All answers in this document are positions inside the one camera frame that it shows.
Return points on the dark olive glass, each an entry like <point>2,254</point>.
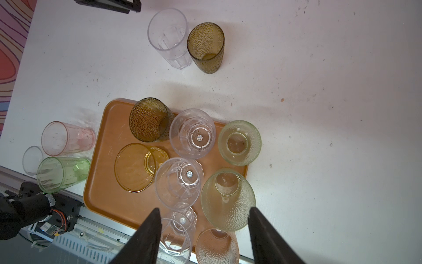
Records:
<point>150,120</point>

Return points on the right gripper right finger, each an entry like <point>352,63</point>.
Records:
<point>268,246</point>

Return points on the brown glass back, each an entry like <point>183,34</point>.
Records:
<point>205,44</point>

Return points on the tall pale green glass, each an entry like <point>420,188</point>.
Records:
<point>226,199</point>

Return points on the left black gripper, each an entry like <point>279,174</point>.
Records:
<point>121,6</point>

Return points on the small pale green glass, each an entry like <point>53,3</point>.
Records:
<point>239,143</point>

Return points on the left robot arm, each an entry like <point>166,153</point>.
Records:
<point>31,206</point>

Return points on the bright green glass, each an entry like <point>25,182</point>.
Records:
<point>58,173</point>

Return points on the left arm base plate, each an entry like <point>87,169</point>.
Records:
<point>62,217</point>

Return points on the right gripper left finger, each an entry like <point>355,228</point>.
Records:
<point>143,246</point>

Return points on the pink glass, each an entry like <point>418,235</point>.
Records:
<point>60,138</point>
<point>216,246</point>

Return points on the yellow glass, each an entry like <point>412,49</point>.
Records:
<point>136,164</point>

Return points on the small clear glass left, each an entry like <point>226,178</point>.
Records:
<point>32,158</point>

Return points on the brown plastic tray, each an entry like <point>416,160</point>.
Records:
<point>104,195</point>

